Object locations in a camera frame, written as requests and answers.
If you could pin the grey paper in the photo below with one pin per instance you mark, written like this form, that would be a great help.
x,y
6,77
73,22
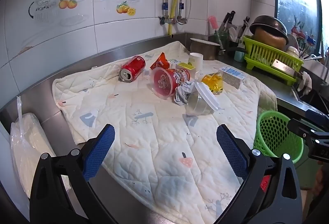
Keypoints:
x,y
183,91

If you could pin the small yellow box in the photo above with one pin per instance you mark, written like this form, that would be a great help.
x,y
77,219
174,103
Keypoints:
x,y
186,66

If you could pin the white bowl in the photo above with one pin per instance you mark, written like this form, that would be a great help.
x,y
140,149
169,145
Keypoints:
x,y
292,52

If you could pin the orange snack bag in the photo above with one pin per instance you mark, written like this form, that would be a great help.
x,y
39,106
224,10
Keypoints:
x,y
160,61

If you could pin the black wok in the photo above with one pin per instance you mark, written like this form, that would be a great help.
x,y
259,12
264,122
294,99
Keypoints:
x,y
267,22

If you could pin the steel pot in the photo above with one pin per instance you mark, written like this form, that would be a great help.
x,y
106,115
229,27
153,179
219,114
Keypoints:
x,y
203,49

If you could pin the white paper cup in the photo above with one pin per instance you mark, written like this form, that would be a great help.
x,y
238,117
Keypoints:
x,y
195,61

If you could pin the green dish rack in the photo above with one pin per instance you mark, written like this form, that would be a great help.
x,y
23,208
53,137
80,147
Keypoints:
x,y
262,54

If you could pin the teal cup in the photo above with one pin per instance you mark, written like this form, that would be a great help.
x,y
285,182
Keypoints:
x,y
239,56

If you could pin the green utensil jar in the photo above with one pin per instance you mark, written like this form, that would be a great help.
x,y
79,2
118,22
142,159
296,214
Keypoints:
x,y
220,37

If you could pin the red soda can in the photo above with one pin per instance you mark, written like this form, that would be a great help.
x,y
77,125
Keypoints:
x,y
133,67

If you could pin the red instant noodle cup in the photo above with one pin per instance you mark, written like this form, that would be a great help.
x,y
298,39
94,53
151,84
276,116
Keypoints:
x,y
169,80

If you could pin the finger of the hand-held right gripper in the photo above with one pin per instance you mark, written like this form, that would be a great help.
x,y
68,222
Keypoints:
x,y
317,114
300,127

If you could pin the pink brush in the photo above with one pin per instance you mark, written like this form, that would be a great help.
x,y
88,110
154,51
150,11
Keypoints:
x,y
212,23

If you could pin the yellow snack wrapper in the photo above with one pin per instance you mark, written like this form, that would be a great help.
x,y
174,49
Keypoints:
x,y
213,81

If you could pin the white quilted printed blanket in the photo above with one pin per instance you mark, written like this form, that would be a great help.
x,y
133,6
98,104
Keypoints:
x,y
154,149

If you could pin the clear plastic container white lid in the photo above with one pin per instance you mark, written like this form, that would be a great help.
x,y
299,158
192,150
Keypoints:
x,y
198,104

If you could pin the steel cleaver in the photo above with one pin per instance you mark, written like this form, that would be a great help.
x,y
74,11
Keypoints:
x,y
282,67

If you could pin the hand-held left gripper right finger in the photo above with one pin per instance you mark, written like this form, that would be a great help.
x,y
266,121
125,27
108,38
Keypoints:
x,y
231,147

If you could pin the clear plastic bag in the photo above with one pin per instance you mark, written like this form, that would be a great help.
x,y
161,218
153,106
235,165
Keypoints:
x,y
25,141

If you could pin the green plastic basket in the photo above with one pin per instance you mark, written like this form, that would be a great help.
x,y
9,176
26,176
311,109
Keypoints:
x,y
272,134

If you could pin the brown clay pot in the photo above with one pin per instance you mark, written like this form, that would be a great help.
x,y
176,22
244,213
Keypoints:
x,y
270,37

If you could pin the white rag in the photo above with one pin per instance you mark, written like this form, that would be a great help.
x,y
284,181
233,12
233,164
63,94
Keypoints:
x,y
305,82

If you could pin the blue and white carton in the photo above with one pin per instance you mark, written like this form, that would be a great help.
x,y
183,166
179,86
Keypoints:
x,y
231,76

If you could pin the metal water valve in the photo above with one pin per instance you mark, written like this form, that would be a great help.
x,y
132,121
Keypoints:
x,y
182,19
167,19

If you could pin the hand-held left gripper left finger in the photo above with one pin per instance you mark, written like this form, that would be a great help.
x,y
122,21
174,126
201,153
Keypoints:
x,y
101,149

